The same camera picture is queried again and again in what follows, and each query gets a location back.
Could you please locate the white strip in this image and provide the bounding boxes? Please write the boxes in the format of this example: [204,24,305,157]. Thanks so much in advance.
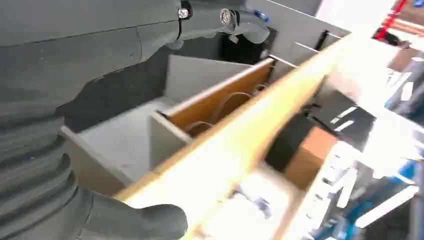
[354,185,420,229]

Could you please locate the brown cardboard box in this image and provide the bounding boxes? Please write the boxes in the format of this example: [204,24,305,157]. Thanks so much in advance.
[284,125,339,192]

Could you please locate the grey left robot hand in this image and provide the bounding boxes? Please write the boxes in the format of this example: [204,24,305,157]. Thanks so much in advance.
[0,0,271,240]

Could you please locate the black case with white labels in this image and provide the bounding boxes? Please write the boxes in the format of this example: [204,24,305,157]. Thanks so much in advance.
[310,88,378,151]

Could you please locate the wooden card box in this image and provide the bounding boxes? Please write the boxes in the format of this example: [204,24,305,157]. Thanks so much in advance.
[59,31,353,240]

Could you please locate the black box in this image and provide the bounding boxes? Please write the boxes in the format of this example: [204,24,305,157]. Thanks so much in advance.
[264,111,316,173]

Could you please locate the grey panel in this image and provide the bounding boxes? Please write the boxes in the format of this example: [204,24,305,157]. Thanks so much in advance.
[245,0,351,81]

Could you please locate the red bar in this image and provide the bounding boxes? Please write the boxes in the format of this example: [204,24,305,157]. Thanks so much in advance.
[375,0,409,41]

